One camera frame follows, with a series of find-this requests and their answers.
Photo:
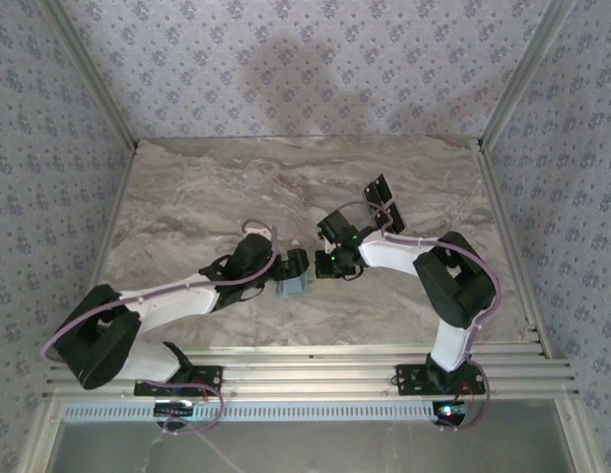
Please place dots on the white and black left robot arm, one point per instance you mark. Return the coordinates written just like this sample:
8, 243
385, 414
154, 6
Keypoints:
177, 300

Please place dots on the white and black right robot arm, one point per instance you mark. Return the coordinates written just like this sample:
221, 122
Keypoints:
389, 251

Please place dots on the black VIP credit card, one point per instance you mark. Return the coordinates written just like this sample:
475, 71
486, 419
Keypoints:
383, 187
368, 196
398, 219

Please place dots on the clear acrylic card stand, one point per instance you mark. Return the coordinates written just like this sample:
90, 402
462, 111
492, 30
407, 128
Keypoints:
384, 197

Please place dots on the left circuit board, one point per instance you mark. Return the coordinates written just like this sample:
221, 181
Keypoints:
175, 409

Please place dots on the circuit board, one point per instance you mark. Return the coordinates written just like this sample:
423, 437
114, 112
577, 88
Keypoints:
451, 413
175, 409

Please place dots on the right circuit board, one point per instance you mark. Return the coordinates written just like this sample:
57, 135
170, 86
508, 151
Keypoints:
451, 413

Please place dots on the grey metal panel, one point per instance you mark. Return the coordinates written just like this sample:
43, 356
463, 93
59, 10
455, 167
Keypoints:
335, 448

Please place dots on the aluminium rail frame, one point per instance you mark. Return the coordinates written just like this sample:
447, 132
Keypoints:
310, 369

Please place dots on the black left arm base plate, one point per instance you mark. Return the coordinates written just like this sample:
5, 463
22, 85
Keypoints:
207, 379

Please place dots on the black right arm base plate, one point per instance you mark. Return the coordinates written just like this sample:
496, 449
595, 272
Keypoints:
409, 379

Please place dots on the aluminium table edge rail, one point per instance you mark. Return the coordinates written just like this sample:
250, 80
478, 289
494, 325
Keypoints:
112, 222
503, 217

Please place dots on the aluminium corner post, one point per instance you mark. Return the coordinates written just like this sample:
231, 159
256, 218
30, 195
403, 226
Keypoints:
96, 84
524, 74

